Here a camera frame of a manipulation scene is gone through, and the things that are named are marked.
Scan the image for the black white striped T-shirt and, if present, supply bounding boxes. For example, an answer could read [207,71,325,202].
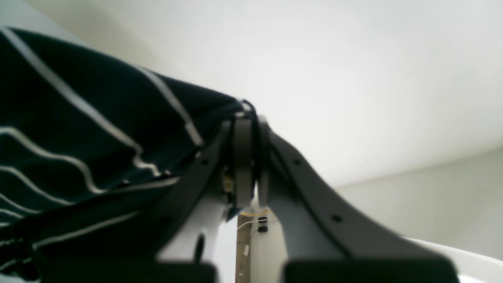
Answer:
[0,27,253,281]

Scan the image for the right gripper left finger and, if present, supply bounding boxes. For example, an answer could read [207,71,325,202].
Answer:
[43,118,254,283]

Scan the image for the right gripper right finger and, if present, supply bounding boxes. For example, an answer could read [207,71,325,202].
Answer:
[257,116,459,283]

